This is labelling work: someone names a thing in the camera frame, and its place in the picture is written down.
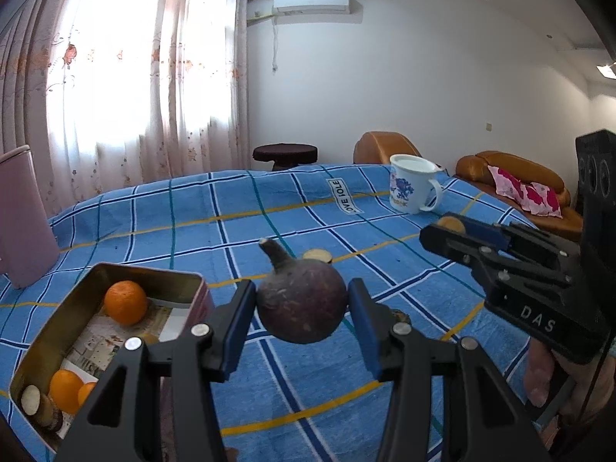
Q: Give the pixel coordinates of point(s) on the brown leather armchair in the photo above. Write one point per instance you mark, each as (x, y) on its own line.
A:
(380, 147)

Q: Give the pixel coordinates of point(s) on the blue checked tablecloth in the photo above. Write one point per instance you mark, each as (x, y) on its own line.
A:
(192, 216)

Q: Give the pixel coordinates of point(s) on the person's right hand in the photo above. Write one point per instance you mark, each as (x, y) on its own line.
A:
(539, 370)

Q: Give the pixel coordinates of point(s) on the pink floral cushion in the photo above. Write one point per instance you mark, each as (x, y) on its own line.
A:
(527, 195)

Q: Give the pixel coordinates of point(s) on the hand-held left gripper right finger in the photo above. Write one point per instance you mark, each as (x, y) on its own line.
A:
(365, 332)

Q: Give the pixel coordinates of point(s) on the air conditioner pipe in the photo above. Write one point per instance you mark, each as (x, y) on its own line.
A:
(260, 16)

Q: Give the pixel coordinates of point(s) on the white air conditioner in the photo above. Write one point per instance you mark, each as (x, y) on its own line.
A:
(310, 1)

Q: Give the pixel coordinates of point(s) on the pink plastic kettle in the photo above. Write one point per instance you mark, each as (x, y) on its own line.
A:
(24, 221)

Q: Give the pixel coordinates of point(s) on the brown leather sofa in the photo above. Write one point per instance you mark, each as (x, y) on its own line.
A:
(476, 166)

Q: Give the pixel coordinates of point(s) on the small yellowish longan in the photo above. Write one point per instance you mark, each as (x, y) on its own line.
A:
(149, 338)

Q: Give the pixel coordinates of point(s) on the sheer floral curtain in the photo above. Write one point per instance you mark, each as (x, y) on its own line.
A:
(144, 82)

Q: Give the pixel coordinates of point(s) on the round tan longan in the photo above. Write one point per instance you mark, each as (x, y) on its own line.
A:
(451, 224)

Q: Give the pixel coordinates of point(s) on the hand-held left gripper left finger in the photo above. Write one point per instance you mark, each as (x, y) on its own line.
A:
(238, 327)

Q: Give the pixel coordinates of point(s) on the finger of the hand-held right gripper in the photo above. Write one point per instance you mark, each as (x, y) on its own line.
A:
(486, 236)
(462, 248)

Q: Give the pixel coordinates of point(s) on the brown tuber chunk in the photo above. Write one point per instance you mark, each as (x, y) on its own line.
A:
(50, 416)

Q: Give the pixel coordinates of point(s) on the white mug with blue print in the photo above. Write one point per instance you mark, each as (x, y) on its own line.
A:
(406, 185)

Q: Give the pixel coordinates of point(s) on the small orange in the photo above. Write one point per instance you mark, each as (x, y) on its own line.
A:
(87, 392)

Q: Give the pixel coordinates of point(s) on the dark round stool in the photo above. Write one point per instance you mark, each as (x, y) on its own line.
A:
(285, 152)

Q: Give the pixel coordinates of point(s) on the tan cut tuber slice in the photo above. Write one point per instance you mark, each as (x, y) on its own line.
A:
(316, 255)

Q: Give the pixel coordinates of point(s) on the printed paper sheet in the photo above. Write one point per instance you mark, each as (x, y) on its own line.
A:
(110, 341)

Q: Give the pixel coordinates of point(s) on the white-faced tuber slice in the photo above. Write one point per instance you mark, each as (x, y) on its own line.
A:
(31, 400)

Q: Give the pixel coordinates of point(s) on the large orange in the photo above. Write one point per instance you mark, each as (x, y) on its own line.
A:
(125, 302)
(65, 390)

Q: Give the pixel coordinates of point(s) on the rectangular metal tin box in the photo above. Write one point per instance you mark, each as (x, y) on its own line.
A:
(48, 327)

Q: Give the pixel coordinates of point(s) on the dark purple round tuber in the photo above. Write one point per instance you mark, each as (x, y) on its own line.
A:
(301, 298)

